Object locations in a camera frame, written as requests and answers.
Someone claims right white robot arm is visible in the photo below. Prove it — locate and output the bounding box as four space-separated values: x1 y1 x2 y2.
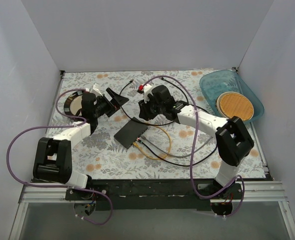
137 84 254 199

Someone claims yellow ethernet cable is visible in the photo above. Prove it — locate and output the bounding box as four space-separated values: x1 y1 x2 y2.
132 124 173 161

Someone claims floral table mat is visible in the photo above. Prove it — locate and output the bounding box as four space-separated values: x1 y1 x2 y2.
36 69 267 180

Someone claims dark rimmed ceramic plate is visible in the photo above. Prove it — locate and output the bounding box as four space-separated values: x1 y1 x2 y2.
63 90 84 117

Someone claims round woven bamboo tray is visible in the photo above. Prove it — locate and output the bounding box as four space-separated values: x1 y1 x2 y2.
215 91 255 122

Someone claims aluminium frame rail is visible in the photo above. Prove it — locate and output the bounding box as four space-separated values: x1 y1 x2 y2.
19 180 288 203

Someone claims teal plastic basin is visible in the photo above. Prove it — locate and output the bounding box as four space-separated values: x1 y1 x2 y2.
199 70 265 124

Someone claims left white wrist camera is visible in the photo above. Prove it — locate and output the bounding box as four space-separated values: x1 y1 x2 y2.
90 83 104 98

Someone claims black network switch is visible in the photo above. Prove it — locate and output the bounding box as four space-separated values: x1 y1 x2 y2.
113 117 148 150

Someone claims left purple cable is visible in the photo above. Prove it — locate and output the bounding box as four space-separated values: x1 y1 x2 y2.
6 88 113 227

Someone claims purple cable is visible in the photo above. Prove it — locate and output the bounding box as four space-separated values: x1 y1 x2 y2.
6 88 113 227
143 75 246 218

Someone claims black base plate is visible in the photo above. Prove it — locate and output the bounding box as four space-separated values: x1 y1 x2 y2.
64 178 243 211

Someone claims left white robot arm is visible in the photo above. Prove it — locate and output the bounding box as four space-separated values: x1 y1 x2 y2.
33 87 129 200

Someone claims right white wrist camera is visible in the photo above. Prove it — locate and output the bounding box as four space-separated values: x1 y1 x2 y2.
137 84 153 103

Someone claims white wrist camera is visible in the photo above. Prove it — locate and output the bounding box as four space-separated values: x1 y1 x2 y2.
137 84 153 103
90 83 104 98

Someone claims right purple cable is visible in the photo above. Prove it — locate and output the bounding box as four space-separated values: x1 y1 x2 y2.
143 75 246 218

